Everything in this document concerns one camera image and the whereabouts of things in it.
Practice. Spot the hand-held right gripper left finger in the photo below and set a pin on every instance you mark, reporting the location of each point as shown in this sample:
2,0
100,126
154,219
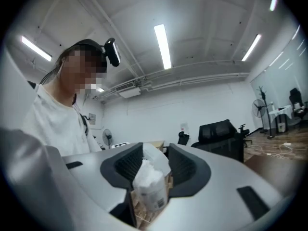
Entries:
96,167

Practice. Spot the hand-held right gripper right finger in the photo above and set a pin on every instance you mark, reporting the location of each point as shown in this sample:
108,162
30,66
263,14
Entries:
216,189

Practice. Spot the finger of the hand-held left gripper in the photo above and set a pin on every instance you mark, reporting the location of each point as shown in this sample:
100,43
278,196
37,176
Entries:
36,177

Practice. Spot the small white case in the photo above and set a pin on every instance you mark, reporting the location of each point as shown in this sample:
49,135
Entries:
150,186

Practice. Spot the black standing fan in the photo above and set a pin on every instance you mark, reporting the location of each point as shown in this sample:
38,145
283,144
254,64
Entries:
258,107
107,136

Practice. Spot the large black office chair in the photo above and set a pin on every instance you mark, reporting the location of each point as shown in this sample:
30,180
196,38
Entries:
216,138

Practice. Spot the person's grey shirt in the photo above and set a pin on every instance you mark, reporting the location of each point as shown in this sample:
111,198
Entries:
55,124

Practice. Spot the black chair with armrests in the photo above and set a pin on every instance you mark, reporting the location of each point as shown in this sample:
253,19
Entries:
245,135

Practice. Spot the white ceiling air conditioner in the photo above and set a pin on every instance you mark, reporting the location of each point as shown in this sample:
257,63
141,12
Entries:
129,93

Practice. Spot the black coat rack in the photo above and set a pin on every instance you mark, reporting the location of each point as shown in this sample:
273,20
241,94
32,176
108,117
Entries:
264,105

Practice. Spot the person's head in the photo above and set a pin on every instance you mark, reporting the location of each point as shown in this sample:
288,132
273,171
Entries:
79,71

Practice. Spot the table with white cloth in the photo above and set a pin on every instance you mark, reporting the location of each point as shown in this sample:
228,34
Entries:
280,114

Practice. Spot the black high-back chair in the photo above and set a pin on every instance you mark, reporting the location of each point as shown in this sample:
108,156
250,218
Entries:
296,102

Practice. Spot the long ceiling light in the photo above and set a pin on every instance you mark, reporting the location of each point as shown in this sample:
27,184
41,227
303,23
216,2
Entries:
36,48
163,47
273,0
251,47

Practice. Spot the black head-mounted camera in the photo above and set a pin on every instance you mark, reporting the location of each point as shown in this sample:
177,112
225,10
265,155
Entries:
112,53

